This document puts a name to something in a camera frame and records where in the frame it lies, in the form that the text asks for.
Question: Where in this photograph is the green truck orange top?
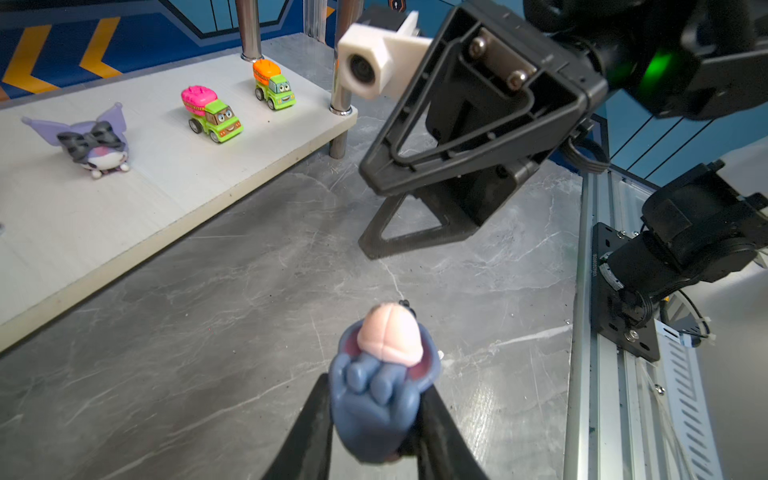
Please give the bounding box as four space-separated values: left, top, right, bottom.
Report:
252 58 296 111

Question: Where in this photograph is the white two-tier metal shelf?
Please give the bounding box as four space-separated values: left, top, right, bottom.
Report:
0 0 365 354

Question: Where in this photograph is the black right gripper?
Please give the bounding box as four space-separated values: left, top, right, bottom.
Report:
359 1 608 228

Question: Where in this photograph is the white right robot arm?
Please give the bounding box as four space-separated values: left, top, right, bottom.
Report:
359 1 767 259

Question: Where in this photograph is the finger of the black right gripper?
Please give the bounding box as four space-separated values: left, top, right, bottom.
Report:
358 190 479 260

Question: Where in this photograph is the green truck pink top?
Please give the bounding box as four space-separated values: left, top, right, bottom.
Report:
181 85 244 144

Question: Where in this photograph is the grey donkey toy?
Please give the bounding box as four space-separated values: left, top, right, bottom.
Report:
329 299 441 464

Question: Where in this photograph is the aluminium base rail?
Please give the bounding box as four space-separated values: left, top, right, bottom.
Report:
562 113 768 480

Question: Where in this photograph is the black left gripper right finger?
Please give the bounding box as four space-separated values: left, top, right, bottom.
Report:
414 386 487 480

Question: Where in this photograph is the aluminium corner post right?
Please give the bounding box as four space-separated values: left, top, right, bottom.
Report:
302 0 328 43

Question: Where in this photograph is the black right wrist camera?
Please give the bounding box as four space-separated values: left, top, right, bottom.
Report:
337 5 432 100

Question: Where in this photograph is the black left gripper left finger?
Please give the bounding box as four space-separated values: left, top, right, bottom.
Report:
261 373 333 480

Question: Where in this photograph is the purple eared figure toy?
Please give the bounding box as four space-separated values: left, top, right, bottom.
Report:
21 102 131 179

